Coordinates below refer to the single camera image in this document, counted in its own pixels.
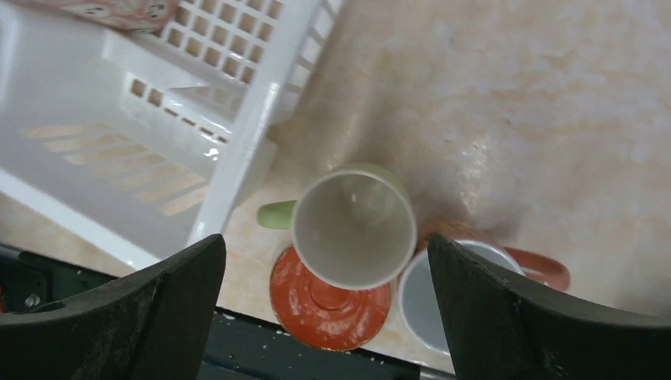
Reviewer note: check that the light green mug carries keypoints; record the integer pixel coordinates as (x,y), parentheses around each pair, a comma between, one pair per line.
(353,228)

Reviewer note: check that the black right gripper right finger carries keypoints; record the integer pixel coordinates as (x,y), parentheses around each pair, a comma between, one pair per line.
(502,325)

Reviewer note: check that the orange saucer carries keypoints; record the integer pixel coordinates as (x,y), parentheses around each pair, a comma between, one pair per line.
(321,315)

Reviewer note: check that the pink patterned mug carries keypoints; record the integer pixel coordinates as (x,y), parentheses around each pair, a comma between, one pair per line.
(126,15)

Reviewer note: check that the pink mug white interior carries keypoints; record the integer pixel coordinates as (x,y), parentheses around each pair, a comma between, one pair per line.
(417,299)

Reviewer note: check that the white plastic dish rack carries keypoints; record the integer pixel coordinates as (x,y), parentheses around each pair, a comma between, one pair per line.
(141,143)

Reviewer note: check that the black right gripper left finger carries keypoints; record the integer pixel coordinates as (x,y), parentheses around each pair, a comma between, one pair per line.
(62,321)

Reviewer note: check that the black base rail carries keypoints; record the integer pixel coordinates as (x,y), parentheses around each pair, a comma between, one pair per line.
(243,347)

